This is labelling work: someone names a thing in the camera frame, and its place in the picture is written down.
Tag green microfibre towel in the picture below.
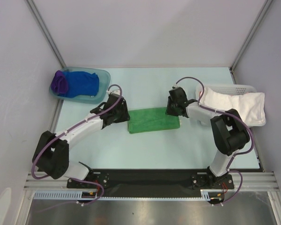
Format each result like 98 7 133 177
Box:
128 107 180 134

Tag blue towel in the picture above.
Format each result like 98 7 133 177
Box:
57 71 99 98

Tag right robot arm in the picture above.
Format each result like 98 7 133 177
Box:
166 86 250 188

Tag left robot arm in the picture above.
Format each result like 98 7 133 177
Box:
31 93 130 188

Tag white plastic basket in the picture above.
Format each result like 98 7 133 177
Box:
195 83 266 128

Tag purple towel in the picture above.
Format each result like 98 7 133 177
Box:
51 70 68 95

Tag white towel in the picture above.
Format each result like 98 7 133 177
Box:
199 87 266 127

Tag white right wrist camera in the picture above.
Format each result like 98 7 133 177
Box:
172 84 181 89

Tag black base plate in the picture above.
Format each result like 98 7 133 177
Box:
67 169 234 198

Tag aluminium frame rail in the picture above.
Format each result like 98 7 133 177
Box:
24 172 279 192

